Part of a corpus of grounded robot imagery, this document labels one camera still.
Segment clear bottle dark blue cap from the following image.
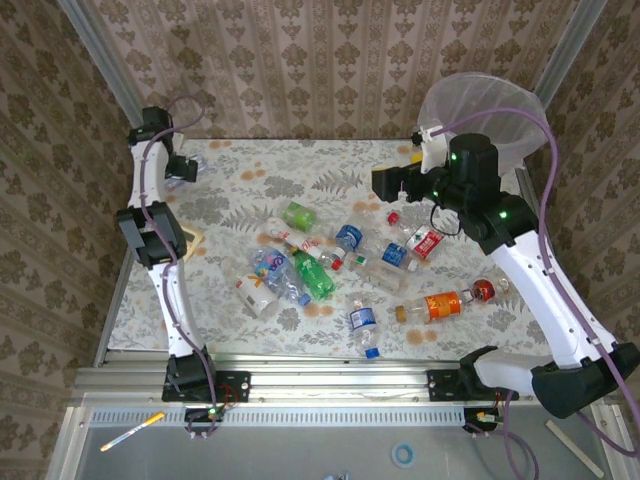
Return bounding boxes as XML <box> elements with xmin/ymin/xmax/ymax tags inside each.
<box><xmin>163</xmin><ymin>153</ymin><xmax>210</xmax><ymax>192</ymax></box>

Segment Pocari Sweat clear bottle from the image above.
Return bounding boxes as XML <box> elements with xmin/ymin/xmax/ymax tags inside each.
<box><xmin>333</xmin><ymin>199</ymin><xmax>381</xmax><ymax>256</ymax></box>

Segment clear bottle green white label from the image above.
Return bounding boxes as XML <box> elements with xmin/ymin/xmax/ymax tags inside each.
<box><xmin>344</xmin><ymin>252</ymin><xmax>407</xmax><ymax>294</ymax></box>

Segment milky white bottle red print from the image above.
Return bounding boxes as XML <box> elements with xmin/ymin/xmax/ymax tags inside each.
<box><xmin>263</xmin><ymin>217</ymin><xmax>345</xmax><ymax>271</ymax></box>

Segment green plastic bottle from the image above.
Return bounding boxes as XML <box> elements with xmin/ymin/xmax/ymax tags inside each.
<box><xmin>291</xmin><ymin>248</ymin><xmax>337</xmax><ymax>301</ymax></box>

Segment orange label bottle tan cap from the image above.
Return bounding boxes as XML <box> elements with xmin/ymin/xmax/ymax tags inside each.
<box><xmin>394</xmin><ymin>290</ymin><xmax>475</xmax><ymax>325</ymax></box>

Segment bottle colourful label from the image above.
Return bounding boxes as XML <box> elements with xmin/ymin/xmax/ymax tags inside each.
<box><xmin>252</xmin><ymin>245</ymin><xmax>312</xmax><ymax>307</ymax></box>

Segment bottle with white orange label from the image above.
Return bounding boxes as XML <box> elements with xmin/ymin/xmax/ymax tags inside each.
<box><xmin>235</xmin><ymin>273</ymin><xmax>280</xmax><ymax>320</ymax></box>

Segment translucent pink bin liner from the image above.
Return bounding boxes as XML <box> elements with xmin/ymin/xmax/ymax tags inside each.
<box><xmin>418</xmin><ymin>72</ymin><xmax>545</xmax><ymax>174</ymax></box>

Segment clear bottle with red cap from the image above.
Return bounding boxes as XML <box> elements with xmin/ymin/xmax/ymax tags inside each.
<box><xmin>387</xmin><ymin>211</ymin><xmax>416</xmax><ymax>234</ymax></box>

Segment yellow calculator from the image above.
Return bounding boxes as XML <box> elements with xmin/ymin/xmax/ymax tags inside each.
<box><xmin>178</xmin><ymin>223</ymin><xmax>206</xmax><ymax>260</ymax></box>

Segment floral patterned tablecloth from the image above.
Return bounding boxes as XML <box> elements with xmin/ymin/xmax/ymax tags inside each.
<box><xmin>107</xmin><ymin>138</ymin><xmax>549</xmax><ymax>362</ymax></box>

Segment small red can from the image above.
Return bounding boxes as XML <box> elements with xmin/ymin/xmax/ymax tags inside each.
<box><xmin>472</xmin><ymin>278</ymin><xmax>497</xmax><ymax>304</ymax></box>

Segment small controller board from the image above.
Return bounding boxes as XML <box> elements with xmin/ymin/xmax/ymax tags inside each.
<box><xmin>183</xmin><ymin>405</ymin><xmax>226</xmax><ymax>426</ymax></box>
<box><xmin>463</xmin><ymin>407</ymin><xmax>504</xmax><ymax>432</ymax></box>

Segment yellow and white pen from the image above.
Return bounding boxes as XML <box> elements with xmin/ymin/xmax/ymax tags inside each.
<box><xmin>99</xmin><ymin>410</ymin><xmax>166</xmax><ymax>453</ymax></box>

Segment blue tape roll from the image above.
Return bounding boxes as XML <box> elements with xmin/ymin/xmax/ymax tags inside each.
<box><xmin>391</xmin><ymin>442</ymin><xmax>419</xmax><ymax>469</ymax></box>

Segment white flat stick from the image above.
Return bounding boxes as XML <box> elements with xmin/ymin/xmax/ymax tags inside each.
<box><xmin>544</xmin><ymin>419</ymin><xmax>606</xmax><ymax>479</ymax></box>

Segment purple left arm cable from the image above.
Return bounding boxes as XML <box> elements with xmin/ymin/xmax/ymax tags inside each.
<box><xmin>137</xmin><ymin>94</ymin><xmax>236</xmax><ymax>441</ymax></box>

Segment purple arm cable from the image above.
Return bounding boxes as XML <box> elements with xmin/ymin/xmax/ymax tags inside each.
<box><xmin>137</xmin><ymin>94</ymin><xmax>236</xmax><ymax>441</ymax></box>
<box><xmin>437</xmin><ymin>107</ymin><xmax>640</xmax><ymax>476</ymax></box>

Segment aluminium frame post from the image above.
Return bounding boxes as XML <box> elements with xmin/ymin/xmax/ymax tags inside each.
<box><xmin>528</xmin><ymin>0</ymin><xmax>609</xmax><ymax>112</ymax></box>
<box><xmin>56</xmin><ymin>0</ymin><xmax>166</xmax><ymax>157</ymax></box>

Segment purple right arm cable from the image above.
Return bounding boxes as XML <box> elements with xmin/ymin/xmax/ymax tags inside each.
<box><xmin>437</xmin><ymin>107</ymin><xmax>640</xmax><ymax>476</ymax></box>

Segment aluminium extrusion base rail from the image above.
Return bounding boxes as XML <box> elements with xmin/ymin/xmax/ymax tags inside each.
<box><xmin>69</xmin><ymin>352</ymin><xmax>621</xmax><ymax>407</ymax></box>

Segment grey slotted cable duct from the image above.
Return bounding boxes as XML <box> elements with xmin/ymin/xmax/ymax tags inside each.
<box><xmin>89</xmin><ymin>405</ymin><xmax>469</xmax><ymax>429</ymax></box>

